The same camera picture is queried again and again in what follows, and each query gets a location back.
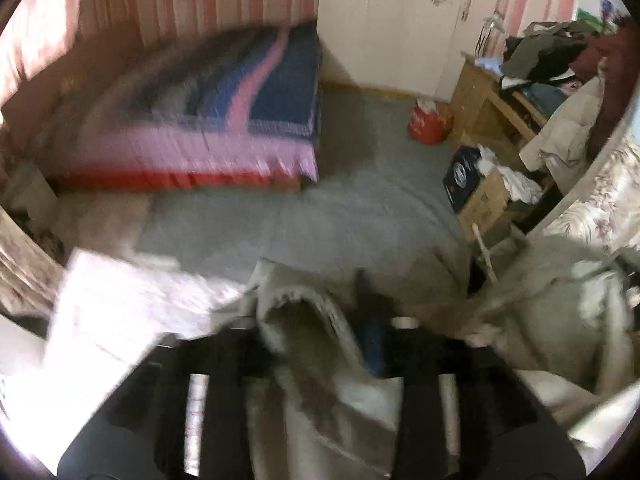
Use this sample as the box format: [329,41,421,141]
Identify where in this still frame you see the striped blue pink blanket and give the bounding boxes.
[60,22,322,142]

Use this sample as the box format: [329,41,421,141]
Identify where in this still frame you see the white padded jacket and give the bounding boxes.
[519,74,607,196]

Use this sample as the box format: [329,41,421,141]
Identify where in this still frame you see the white rags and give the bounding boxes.
[476,144,544,205]

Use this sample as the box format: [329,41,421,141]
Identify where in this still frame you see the floral print sheet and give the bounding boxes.
[44,249,253,378]

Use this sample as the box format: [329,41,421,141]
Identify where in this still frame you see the grey and white duvet cover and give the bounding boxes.
[242,234,640,480]

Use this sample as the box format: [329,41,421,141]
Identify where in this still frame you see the bed with purple sheet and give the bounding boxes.
[35,22,322,196]

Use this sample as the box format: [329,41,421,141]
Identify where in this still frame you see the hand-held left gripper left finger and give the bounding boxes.
[56,327,283,480]

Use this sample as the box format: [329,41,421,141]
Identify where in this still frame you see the pile of dark clothes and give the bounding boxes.
[501,20,623,88]

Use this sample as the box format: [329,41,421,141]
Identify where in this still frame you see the cardboard box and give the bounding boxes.
[442,145,512,233]

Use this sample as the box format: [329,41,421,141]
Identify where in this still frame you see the wooden desk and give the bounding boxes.
[449,51,551,161]

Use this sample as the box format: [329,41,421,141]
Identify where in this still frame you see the white wardrobe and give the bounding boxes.
[317,0,507,100]

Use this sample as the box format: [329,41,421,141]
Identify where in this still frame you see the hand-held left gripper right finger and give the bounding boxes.
[350,269,587,480]

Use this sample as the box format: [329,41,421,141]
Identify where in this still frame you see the blue floral curtain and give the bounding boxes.
[0,205,67,313]
[527,142,640,257]

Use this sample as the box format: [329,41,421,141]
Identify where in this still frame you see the pink window curtain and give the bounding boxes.
[0,0,85,107]

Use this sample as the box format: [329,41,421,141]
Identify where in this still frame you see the red bucket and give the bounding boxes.
[406,100,455,147]

